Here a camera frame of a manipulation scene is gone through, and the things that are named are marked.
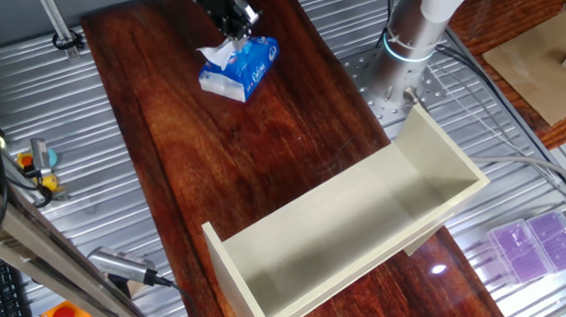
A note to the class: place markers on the blue tissue pack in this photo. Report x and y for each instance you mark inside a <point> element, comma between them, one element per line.
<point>249,71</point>

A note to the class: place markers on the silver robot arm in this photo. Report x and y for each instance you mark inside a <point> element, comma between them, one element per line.
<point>405,52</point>

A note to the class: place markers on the beige shelf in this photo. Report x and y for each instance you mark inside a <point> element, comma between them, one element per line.
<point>306,250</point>

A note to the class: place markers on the glossy wooden board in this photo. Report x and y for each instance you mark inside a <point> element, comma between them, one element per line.
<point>189,147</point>

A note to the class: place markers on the black pole clamp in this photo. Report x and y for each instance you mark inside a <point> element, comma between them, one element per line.
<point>69,41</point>

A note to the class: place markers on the aluminium pole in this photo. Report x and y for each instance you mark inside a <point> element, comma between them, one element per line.
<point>44,2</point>

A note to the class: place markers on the silver base mounting plate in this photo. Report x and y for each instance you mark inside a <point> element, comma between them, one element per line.
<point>432,89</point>

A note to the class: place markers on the cardboard cube block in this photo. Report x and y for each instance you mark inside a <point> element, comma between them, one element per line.
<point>126,287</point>

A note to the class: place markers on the cardboard sheet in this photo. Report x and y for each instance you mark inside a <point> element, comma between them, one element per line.
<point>534,61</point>

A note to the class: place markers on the orange emergency stop box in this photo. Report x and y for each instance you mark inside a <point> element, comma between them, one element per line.
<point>65,313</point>

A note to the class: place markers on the purple tip box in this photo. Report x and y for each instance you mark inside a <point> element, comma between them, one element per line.
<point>518,252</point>
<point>559,243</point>

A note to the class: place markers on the metal clamp bracket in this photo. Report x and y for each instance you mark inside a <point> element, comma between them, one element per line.
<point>41,156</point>

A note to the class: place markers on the silver finned camera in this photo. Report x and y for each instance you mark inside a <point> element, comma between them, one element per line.
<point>121,264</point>

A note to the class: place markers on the metal frame bar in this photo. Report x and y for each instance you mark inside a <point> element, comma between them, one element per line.
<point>32,246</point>

